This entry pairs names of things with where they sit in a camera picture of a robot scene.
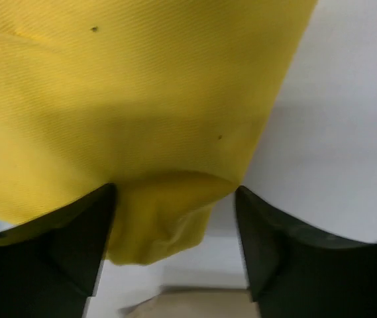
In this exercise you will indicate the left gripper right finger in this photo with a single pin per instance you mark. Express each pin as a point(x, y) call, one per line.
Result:
point(297, 270)

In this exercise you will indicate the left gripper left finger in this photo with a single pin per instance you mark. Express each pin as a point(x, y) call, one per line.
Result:
point(49, 265)

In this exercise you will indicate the yellow garment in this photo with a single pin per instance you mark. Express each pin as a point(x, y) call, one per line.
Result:
point(165, 99)

